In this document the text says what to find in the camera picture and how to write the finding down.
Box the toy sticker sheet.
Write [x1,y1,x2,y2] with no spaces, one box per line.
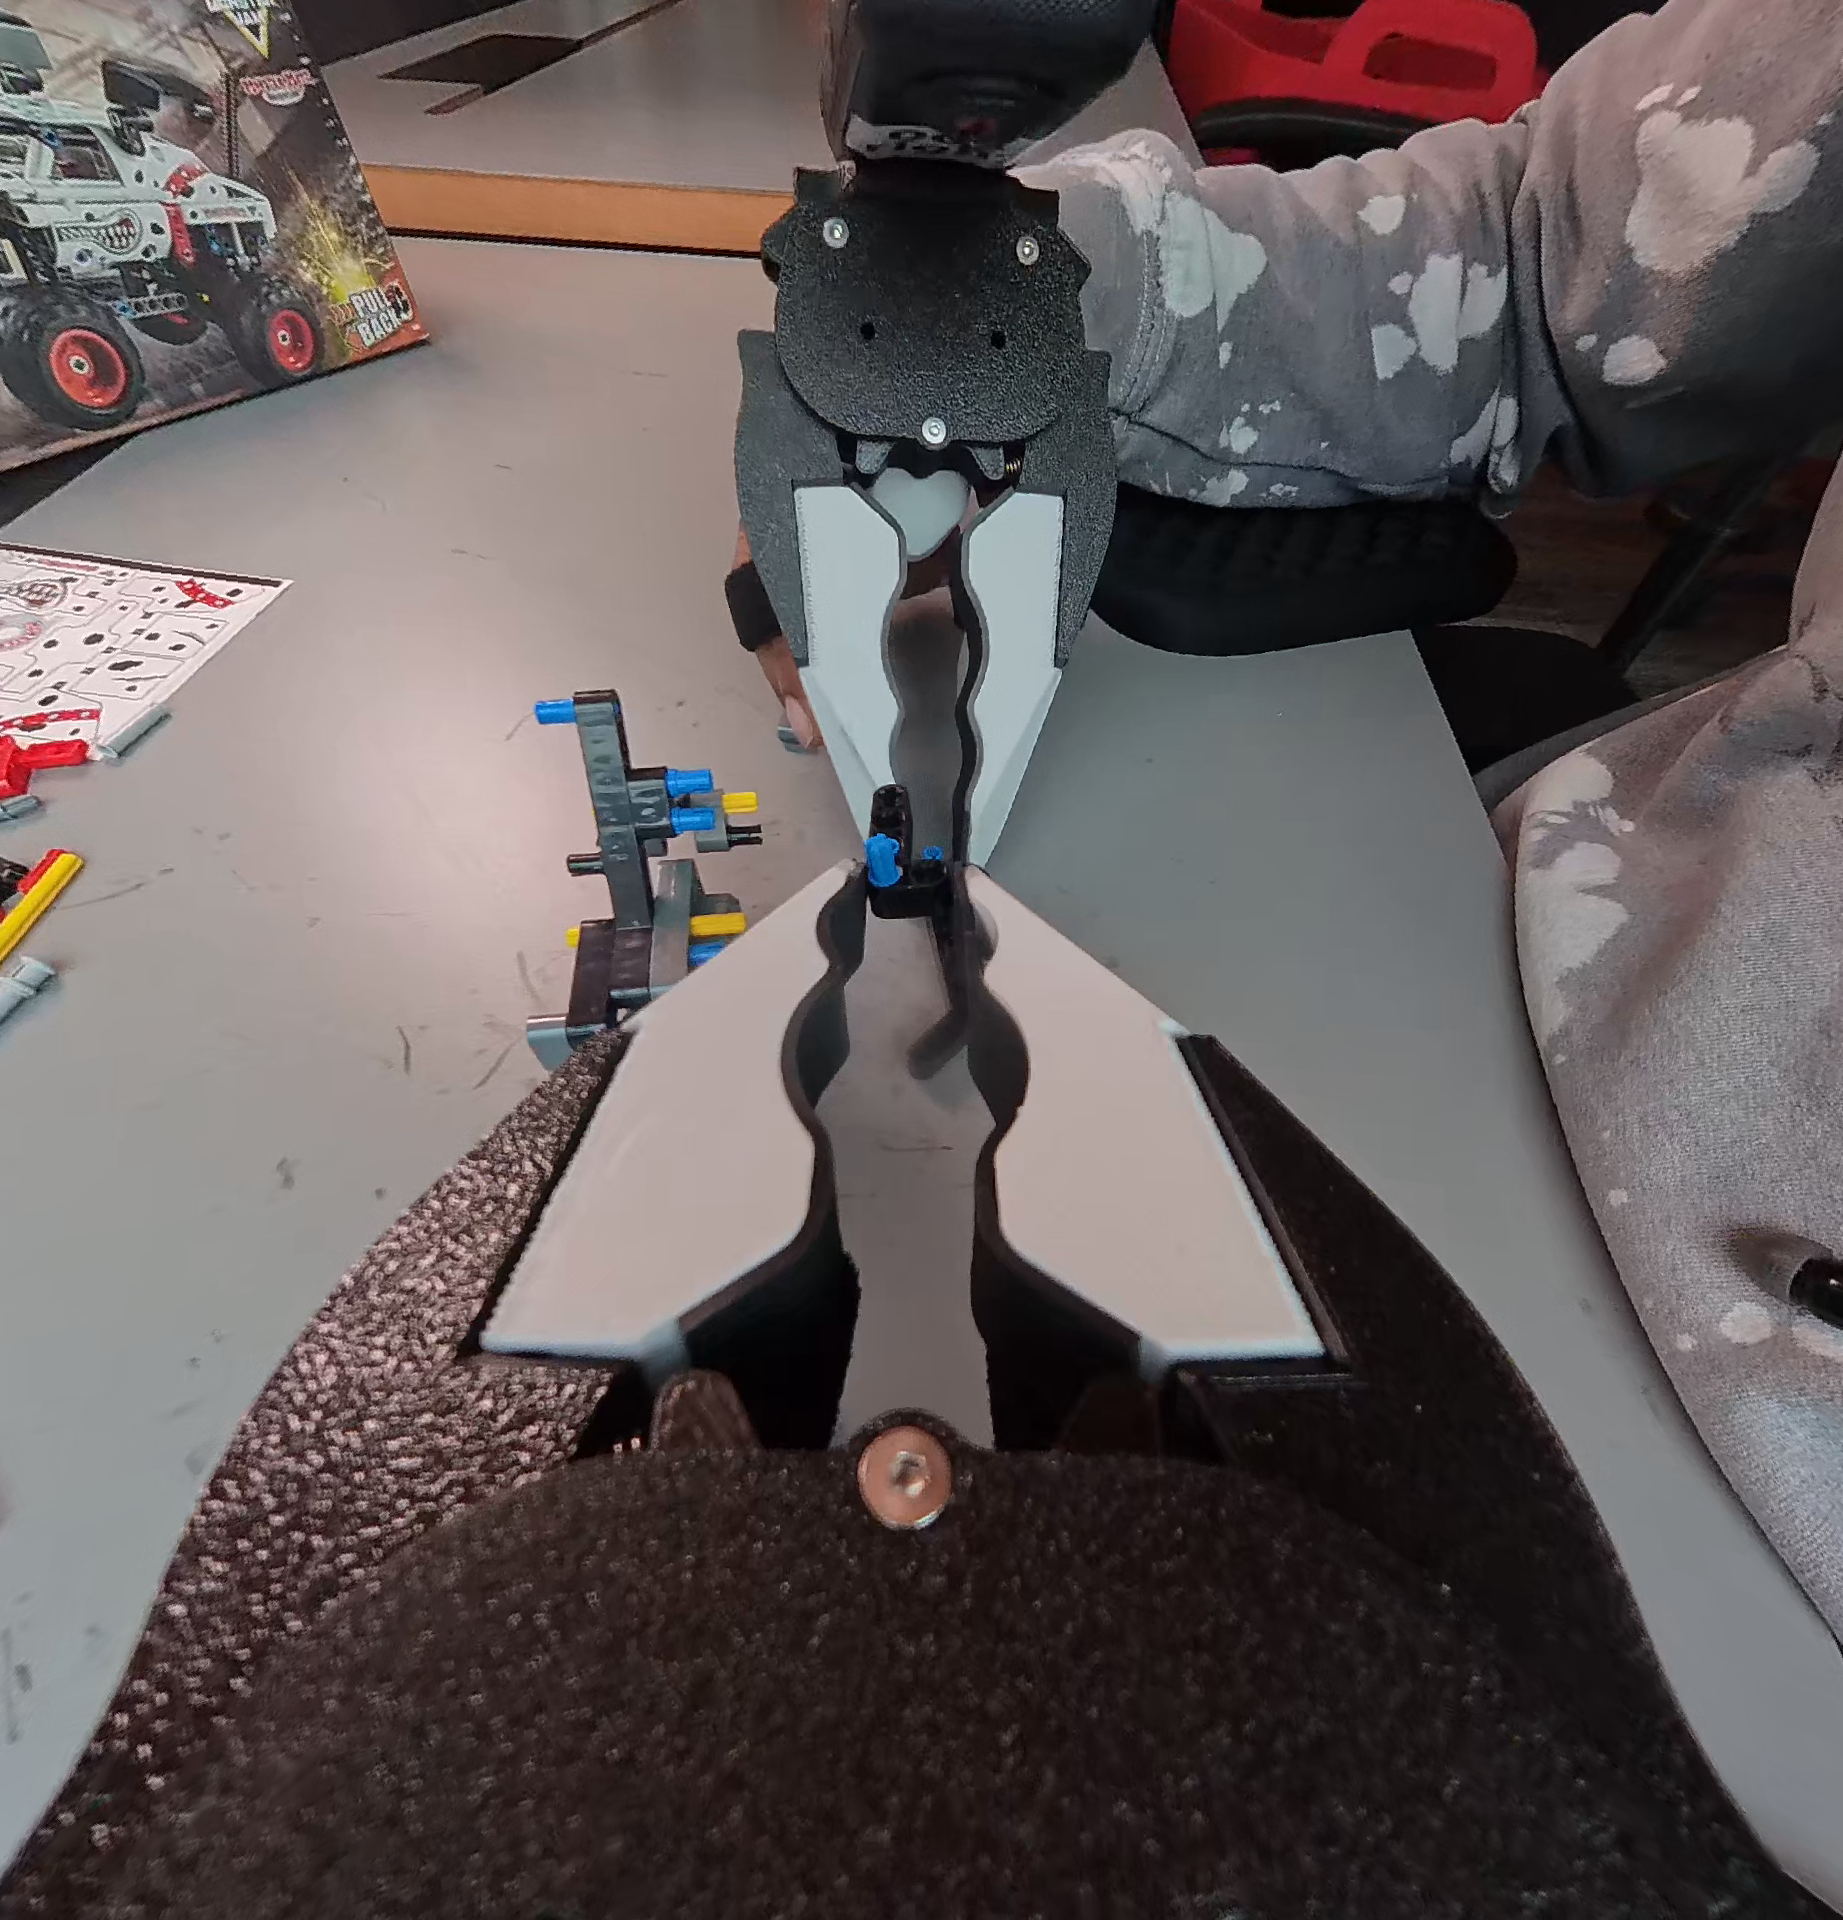
[0,540,294,760]

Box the red and black chair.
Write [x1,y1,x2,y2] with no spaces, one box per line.
[1170,0,1551,171]

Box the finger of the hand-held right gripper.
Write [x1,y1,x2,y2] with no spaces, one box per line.
[951,500,1066,872]
[797,481,908,839]

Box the small black toy beam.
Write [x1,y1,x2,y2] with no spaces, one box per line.
[862,783,957,919]

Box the toy brick chassis assembly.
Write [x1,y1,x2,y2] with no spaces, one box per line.
[528,686,763,1076]

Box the person's grey mottled sweatshirt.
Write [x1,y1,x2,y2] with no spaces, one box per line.
[1492,405,1843,1734]

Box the grey desk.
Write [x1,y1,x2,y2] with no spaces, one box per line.
[0,240,1843,1920]

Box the grey table with wooden edge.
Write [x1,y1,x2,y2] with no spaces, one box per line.
[312,0,1208,256]

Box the person's right hand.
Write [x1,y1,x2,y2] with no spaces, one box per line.
[751,635,831,756]

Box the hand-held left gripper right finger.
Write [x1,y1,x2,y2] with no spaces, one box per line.
[953,863,1332,1454]

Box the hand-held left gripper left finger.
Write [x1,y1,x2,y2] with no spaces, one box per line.
[483,863,872,1454]

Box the toy truck cardboard box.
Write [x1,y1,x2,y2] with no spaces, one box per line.
[0,0,432,488]

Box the black office chair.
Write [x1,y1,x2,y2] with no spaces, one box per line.
[1090,438,1838,772]

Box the yellow toy axle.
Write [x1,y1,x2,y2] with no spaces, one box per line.
[0,847,87,975]

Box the person's right forearm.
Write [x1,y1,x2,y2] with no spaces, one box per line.
[1012,0,1843,512]

